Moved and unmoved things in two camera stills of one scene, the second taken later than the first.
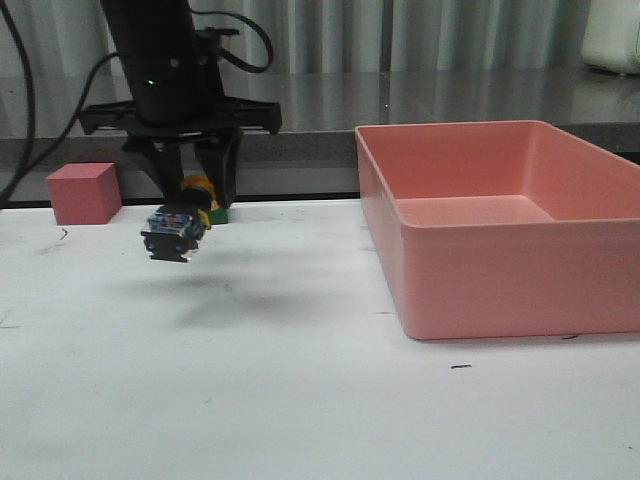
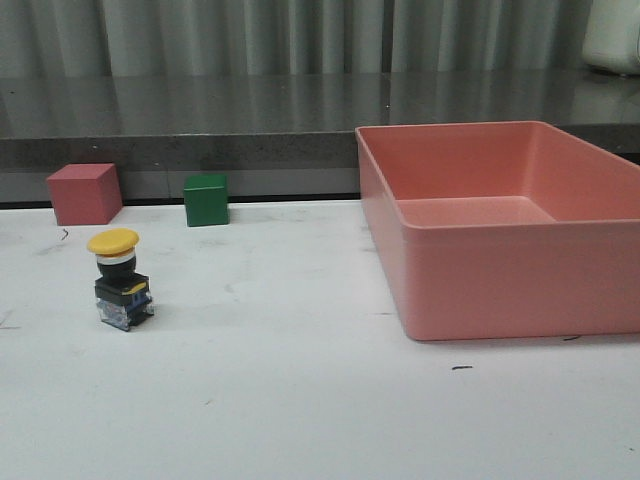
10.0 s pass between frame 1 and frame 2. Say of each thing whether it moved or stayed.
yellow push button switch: moved
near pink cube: stayed
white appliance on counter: stayed
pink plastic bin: stayed
